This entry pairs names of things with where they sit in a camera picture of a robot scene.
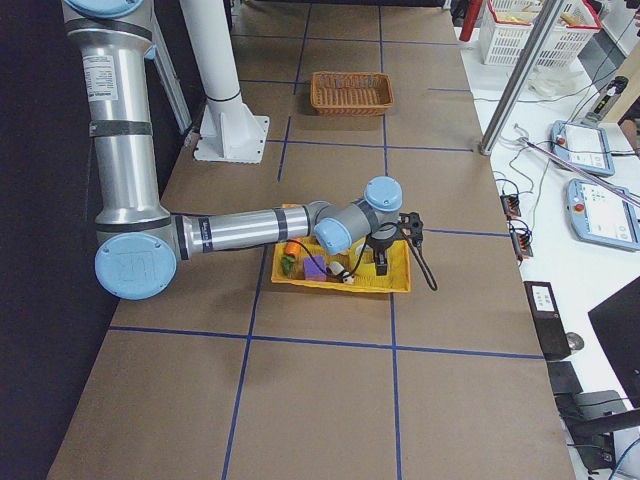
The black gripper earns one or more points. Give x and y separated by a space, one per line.
380 246

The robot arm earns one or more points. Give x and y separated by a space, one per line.
140 242

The yellow woven basket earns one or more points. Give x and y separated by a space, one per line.
359 262

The brown wicker basket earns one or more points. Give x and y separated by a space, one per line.
361 94

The toy panda figure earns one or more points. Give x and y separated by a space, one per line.
340 273

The purple foam block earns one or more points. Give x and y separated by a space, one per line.
315 268

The toy carrot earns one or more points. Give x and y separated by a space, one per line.
290 256

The black box with label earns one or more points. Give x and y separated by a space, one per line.
547 321

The lower teach pendant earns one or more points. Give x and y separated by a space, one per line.
600 217

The teach pendant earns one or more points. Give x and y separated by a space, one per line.
600 217
584 146

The upper teach pendant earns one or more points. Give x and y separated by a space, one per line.
584 146

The black monitor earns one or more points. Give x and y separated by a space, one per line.
615 322

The white plastic crate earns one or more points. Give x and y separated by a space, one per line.
576 25
504 30

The red cylinder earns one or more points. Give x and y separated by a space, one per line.
474 9

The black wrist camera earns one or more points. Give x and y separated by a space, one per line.
411 224

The aluminium frame post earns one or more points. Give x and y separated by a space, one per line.
543 29

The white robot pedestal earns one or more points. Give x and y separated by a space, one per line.
229 131

